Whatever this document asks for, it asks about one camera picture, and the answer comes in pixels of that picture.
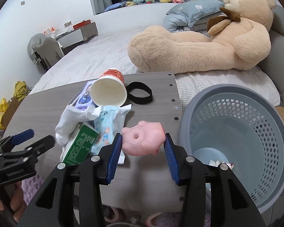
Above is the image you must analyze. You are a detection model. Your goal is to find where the red box on desk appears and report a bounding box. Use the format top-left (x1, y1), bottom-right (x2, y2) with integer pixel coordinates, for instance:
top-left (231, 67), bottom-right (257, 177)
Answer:
top-left (73, 19), bottom-right (91, 30)

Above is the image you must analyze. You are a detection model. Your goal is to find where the red beige snack wrapper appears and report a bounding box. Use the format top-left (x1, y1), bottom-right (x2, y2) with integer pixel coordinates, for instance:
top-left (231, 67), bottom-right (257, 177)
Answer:
top-left (226, 163), bottom-right (234, 170)

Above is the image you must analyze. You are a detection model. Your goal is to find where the pink pig toy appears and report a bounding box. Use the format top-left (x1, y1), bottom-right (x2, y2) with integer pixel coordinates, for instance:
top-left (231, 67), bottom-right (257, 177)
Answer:
top-left (121, 120), bottom-right (166, 156)

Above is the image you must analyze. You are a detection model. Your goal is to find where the grey plastic trash basket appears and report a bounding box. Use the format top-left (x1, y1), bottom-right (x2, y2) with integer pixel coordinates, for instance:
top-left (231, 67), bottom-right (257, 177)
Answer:
top-left (177, 85), bottom-right (284, 213)

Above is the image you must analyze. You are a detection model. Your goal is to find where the teal plush toy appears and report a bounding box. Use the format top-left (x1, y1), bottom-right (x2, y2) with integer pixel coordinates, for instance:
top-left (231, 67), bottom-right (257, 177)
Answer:
top-left (132, 0), bottom-right (144, 5)

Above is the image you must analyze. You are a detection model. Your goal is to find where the black hair band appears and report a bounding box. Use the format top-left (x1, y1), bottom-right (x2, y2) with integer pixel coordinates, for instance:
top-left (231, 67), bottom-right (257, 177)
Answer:
top-left (126, 82), bottom-right (153, 105)

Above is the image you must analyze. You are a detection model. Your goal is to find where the cardboard box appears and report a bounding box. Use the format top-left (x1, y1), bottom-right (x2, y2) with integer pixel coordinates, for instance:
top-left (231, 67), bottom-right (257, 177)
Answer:
top-left (1, 97), bottom-right (21, 129)

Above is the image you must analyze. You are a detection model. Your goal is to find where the large beige teddy bear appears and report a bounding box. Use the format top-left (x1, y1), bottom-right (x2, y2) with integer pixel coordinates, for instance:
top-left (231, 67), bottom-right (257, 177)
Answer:
top-left (128, 0), bottom-right (277, 73)

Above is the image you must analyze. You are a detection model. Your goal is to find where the white tissue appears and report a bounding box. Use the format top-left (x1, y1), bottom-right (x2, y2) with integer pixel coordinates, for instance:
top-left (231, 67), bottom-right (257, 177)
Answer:
top-left (209, 160), bottom-right (225, 167)

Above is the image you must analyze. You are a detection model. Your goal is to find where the red white paper cup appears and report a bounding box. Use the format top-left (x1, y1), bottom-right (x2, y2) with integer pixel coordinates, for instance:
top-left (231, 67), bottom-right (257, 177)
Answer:
top-left (89, 68), bottom-right (127, 107)

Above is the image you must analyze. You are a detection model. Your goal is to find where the green white carton box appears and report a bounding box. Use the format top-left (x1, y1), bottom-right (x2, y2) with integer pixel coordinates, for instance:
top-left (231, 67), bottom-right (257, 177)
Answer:
top-left (60, 122), bottom-right (99, 166)

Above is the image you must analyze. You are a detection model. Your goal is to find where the grey chair with clothes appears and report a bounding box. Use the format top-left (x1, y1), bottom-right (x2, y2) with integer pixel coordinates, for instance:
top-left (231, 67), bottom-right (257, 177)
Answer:
top-left (27, 33), bottom-right (64, 72)

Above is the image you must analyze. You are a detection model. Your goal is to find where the green plush toy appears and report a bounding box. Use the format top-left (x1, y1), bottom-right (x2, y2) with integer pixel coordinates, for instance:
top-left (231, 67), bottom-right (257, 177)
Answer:
top-left (145, 0), bottom-right (155, 4)

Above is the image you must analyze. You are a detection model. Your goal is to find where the grey white desk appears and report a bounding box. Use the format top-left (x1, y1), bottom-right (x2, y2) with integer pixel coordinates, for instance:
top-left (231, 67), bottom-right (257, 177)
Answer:
top-left (56, 22), bottom-right (98, 48)

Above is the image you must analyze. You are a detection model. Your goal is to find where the yellow bag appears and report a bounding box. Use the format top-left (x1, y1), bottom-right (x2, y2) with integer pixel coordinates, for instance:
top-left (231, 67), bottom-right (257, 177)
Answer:
top-left (0, 81), bottom-right (30, 130)

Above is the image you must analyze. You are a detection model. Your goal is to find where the white sock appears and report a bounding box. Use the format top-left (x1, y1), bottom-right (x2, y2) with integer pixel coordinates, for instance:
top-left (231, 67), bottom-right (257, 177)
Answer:
top-left (55, 105), bottom-right (102, 147)

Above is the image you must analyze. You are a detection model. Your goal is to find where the blue cushion on sill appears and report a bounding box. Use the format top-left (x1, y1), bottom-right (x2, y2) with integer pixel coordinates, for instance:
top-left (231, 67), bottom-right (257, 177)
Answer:
top-left (104, 1), bottom-right (127, 12)

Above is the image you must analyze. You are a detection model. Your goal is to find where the bed with white sheet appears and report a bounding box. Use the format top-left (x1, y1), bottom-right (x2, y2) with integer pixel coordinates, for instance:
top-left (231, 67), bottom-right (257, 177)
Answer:
top-left (31, 29), bottom-right (281, 109)

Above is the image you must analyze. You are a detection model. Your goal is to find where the grey blue pillow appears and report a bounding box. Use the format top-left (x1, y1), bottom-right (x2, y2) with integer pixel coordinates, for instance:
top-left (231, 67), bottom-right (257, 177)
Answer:
top-left (166, 0), bottom-right (224, 26)

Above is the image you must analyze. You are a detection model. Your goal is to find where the person's left hand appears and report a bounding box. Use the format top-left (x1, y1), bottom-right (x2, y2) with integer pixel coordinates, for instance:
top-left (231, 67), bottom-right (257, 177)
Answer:
top-left (0, 181), bottom-right (27, 222)

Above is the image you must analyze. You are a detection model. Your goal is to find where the light blue snack wrapper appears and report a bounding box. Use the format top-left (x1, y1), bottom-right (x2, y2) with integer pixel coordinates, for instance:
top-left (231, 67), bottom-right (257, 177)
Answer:
top-left (90, 104), bottom-right (132, 155)

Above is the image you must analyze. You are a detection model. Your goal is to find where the purple Zootopia toothpaste box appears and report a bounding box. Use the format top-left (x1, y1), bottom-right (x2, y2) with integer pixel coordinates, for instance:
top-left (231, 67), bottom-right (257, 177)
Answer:
top-left (68, 79), bottom-right (97, 112)

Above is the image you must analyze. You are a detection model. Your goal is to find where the grey folded duvet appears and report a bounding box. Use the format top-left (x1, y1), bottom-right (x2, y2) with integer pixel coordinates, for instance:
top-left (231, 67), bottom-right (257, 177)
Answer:
top-left (162, 14), bottom-right (210, 36)

